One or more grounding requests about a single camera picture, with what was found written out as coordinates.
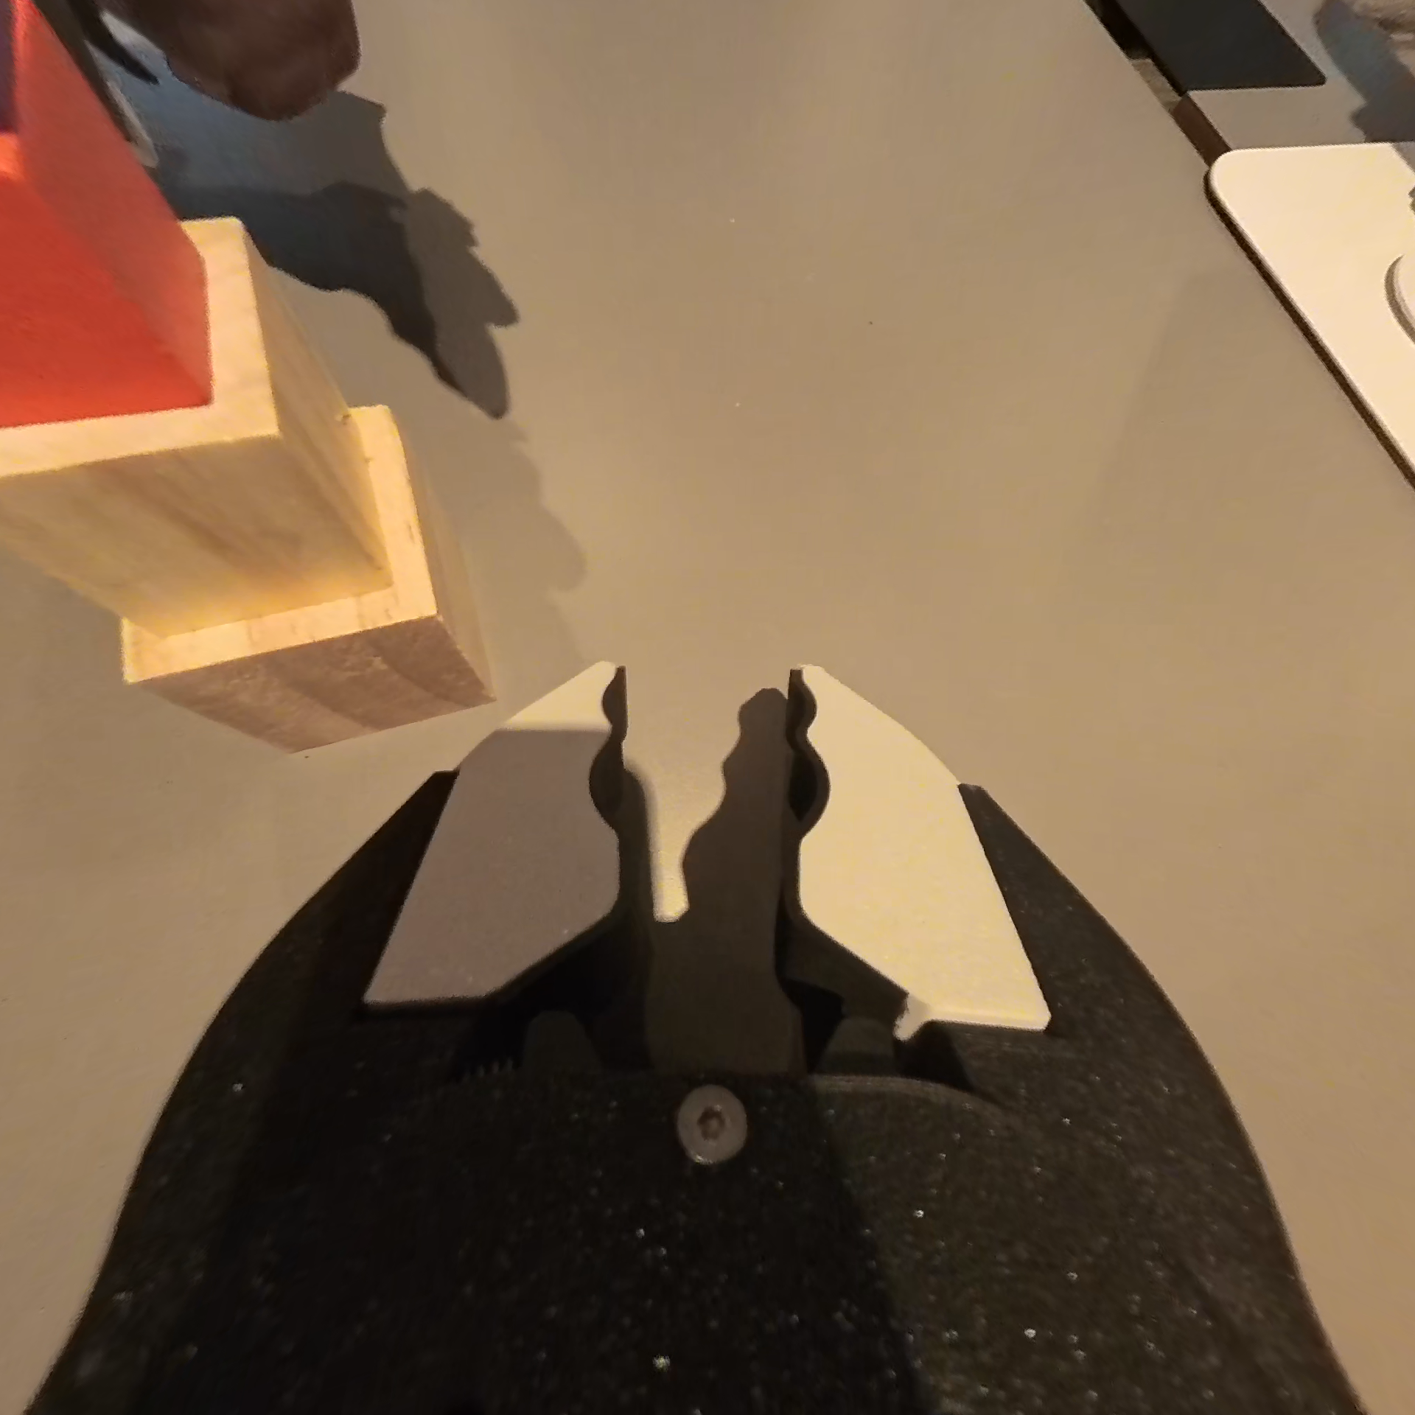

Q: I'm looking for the red wooden cube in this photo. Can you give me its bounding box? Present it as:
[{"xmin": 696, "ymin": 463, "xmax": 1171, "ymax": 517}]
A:
[{"xmin": 0, "ymin": 0, "xmax": 214, "ymax": 428}]

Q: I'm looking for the black mat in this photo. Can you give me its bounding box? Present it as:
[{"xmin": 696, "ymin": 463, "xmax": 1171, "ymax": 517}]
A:
[{"xmin": 1105, "ymin": 0, "xmax": 1327, "ymax": 92}]

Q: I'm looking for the dark brown cloth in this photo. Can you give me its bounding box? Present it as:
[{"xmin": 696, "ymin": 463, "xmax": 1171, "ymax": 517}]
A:
[{"xmin": 93, "ymin": 0, "xmax": 362, "ymax": 121}]

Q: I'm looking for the white board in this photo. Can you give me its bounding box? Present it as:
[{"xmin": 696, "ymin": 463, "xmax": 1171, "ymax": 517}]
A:
[{"xmin": 1206, "ymin": 143, "xmax": 1415, "ymax": 478}]

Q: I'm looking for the plain wooden cube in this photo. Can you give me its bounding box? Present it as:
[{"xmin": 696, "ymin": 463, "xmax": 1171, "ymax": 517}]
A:
[
  {"xmin": 0, "ymin": 217, "xmax": 398, "ymax": 638},
  {"xmin": 120, "ymin": 404, "xmax": 497, "ymax": 754}
]

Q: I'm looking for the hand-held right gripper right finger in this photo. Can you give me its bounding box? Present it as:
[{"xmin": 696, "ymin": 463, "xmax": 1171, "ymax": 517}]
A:
[{"xmin": 783, "ymin": 665, "xmax": 1055, "ymax": 1042}]

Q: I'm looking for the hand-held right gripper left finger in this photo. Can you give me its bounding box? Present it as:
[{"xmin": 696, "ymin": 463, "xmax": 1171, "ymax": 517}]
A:
[{"xmin": 362, "ymin": 662, "xmax": 652, "ymax": 1007}]

